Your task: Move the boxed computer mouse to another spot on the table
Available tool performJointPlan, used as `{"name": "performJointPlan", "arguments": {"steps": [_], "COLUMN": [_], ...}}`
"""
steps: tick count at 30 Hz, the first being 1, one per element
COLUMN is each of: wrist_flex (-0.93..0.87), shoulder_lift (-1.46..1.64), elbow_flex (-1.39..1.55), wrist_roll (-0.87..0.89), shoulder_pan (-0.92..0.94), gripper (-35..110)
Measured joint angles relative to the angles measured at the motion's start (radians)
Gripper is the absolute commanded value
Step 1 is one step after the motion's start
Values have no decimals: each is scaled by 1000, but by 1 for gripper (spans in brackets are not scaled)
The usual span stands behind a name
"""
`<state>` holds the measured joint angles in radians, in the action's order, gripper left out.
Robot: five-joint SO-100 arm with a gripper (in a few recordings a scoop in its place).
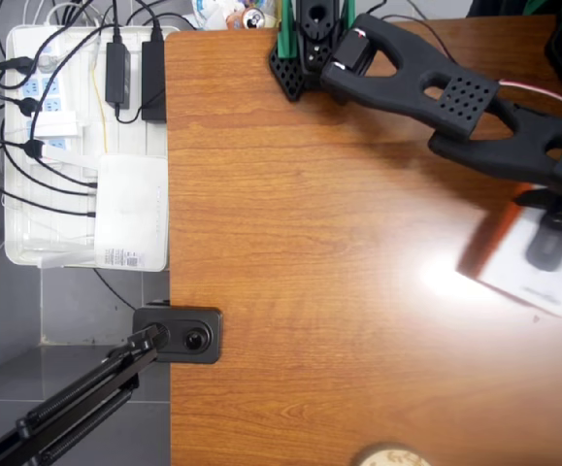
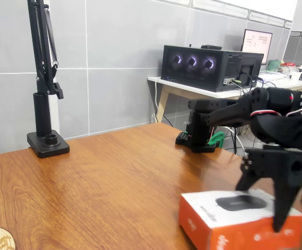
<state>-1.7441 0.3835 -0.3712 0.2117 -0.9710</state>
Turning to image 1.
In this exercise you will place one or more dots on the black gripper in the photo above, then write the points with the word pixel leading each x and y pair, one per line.
pixel 546 249

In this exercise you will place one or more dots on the orange white mouse box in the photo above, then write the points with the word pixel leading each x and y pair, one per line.
pixel 513 262

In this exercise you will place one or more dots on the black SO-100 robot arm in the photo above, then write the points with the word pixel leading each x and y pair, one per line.
pixel 406 82

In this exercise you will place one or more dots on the green table clamp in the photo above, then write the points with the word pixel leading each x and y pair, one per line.
pixel 287 29
pixel 533 6

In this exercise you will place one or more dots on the round wooden coaster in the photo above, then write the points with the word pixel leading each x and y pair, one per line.
pixel 392 456

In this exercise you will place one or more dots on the drink can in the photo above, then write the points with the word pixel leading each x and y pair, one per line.
pixel 254 18

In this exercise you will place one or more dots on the black boom clamp base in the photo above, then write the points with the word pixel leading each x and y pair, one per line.
pixel 193 335

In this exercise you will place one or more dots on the printed plastic bag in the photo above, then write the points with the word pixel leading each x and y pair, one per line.
pixel 212 12

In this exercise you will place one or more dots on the large black power adapter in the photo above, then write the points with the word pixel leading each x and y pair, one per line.
pixel 153 82

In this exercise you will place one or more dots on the white router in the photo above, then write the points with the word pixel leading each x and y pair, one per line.
pixel 130 213

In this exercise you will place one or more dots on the small black power adapter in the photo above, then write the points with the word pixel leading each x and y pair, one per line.
pixel 118 73

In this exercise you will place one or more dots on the white plastic tray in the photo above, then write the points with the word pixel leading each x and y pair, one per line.
pixel 81 141

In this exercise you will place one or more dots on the white charger plug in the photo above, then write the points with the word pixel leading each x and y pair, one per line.
pixel 57 124

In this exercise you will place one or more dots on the white power strip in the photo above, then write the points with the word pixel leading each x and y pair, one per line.
pixel 42 92

